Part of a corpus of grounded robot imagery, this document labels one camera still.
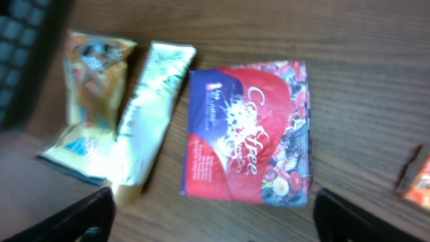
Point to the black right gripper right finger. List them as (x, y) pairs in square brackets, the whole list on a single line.
[(338, 219)]

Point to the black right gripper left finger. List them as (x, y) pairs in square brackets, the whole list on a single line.
[(90, 219)]

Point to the small orange box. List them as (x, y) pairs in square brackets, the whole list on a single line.
[(413, 185)]

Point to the white cream tube gold cap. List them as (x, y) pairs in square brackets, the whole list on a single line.
[(146, 117)]

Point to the red purple pad pack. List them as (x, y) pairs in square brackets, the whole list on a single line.
[(248, 134)]

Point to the yellow snack packet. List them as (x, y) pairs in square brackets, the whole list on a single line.
[(96, 70)]

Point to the grey plastic shopping basket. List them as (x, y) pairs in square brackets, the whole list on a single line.
[(30, 33)]

